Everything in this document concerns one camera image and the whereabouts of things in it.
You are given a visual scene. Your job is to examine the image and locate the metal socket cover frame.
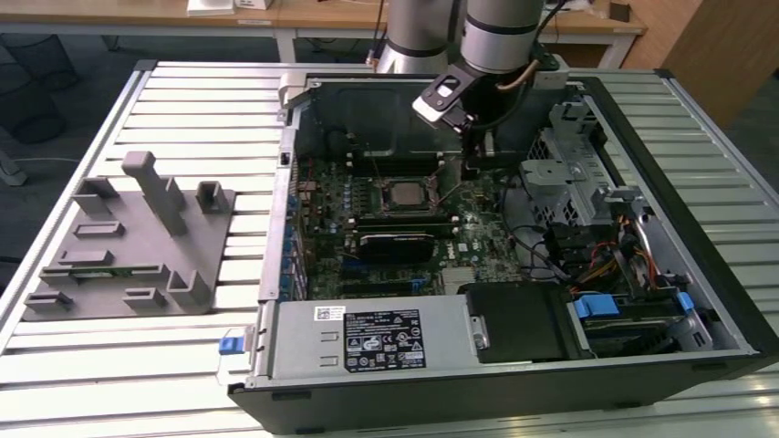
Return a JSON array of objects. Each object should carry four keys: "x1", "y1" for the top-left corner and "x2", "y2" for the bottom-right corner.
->
[{"x1": 432, "y1": 157, "x2": 480, "y2": 206}]

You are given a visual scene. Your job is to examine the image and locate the silver CPU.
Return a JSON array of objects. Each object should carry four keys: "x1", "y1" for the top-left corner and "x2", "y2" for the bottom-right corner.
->
[{"x1": 388, "y1": 182, "x2": 424, "y2": 207}]

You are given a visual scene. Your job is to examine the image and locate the thin metal locking lever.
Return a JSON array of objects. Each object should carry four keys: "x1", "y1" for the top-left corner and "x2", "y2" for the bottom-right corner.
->
[{"x1": 360, "y1": 136, "x2": 386, "y2": 182}]

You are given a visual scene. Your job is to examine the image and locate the CPU socket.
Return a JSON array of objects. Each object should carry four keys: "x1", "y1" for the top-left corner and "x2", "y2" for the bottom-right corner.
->
[{"x1": 378, "y1": 175, "x2": 443, "y2": 216}]

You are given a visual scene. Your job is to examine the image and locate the metal disk bay cage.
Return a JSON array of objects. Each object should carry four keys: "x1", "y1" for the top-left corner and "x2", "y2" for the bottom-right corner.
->
[{"x1": 516, "y1": 102, "x2": 647, "y2": 229}]

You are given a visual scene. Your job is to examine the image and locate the green motherboard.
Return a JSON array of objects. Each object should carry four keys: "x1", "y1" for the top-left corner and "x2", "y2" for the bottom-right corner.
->
[{"x1": 291, "y1": 154, "x2": 531, "y2": 302}]

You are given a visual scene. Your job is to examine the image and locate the black graphics card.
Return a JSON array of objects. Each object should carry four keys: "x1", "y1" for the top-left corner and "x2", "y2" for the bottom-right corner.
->
[{"x1": 355, "y1": 231, "x2": 439, "y2": 266}]

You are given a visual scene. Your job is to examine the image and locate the silver chipset heatsink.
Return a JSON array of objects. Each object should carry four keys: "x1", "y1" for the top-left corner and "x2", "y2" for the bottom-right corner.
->
[{"x1": 440, "y1": 267, "x2": 478, "y2": 288}]

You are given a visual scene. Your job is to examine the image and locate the black expansion slot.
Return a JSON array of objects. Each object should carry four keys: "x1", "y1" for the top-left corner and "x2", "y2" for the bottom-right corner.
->
[{"x1": 340, "y1": 283, "x2": 440, "y2": 294}]

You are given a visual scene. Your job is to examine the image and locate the grey case latch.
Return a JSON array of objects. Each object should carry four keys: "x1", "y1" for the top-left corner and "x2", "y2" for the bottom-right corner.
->
[{"x1": 276, "y1": 72, "x2": 312, "y2": 122}]

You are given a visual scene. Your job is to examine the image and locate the black plastic shroud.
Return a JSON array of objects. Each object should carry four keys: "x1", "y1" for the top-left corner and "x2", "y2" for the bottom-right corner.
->
[{"x1": 459, "y1": 280, "x2": 579, "y2": 365}]

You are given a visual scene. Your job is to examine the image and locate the blue disk carrier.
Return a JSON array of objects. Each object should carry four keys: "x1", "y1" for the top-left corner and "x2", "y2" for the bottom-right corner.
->
[{"x1": 575, "y1": 295, "x2": 621, "y2": 320}]

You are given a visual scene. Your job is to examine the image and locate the wooden cabinet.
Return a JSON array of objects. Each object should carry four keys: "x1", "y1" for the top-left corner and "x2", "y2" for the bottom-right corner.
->
[{"x1": 623, "y1": 0, "x2": 779, "y2": 129}]

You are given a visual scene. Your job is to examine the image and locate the silver power supply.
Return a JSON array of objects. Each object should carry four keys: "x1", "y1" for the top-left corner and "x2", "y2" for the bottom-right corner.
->
[{"x1": 246, "y1": 298, "x2": 494, "y2": 382}]

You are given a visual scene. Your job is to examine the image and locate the black PC case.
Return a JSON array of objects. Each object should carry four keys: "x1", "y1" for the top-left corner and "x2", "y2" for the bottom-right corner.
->
[{"x1": 226, "y1": 67, "x2": 779, "y2": 437}]

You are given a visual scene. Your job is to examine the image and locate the white box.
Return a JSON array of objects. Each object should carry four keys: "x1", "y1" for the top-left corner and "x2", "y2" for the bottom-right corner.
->
[{"x1": 186, "y1": 0, "x2": 236, "y2": 18}]

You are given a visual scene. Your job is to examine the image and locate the grey parts rack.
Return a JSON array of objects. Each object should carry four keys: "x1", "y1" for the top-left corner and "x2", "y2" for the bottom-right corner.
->
[{"x1": 22, "y1": 150, "x2": 239, "y2": 323}]

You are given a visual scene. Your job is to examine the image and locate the wooden desk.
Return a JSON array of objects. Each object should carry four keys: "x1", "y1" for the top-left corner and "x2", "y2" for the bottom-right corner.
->
[{"x1": 0, "y1": 0, "x2": 650, "y2": 69}]

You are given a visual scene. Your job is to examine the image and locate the green RAM stick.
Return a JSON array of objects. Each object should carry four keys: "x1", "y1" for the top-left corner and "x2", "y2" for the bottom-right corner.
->
[{"x1": 42, "y1": 266, "x2": 163, "y2": 279}]

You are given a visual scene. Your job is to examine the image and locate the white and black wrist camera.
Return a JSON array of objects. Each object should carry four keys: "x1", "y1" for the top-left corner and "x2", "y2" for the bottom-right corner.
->
[{"x1": 411, "y1": 72, "x2": 478, "y2": 134}]

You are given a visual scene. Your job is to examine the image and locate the grey camera box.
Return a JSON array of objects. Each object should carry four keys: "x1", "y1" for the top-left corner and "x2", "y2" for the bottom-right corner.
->
[{"x1": 534, "y1": 53, "x2": 573, "y2": 91}]

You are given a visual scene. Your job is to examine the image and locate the orange and red wires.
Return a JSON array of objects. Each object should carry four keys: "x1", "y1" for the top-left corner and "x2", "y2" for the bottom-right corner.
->
[{"x1": 569, "y1": 241, "x2": 662, "y2": 293}]

